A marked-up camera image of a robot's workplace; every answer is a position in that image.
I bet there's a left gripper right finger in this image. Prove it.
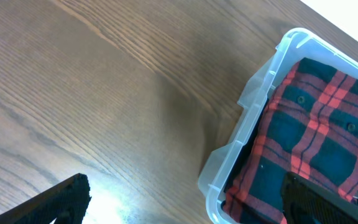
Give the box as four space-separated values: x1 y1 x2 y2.
280 172 358 224

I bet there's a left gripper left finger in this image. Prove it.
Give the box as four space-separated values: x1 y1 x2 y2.
0 173 91 224

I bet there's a red navy plaid shirt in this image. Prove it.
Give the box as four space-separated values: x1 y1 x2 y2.
221 58 358 223

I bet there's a clear plastic storage bin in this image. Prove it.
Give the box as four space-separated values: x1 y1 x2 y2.
198 27 358 224

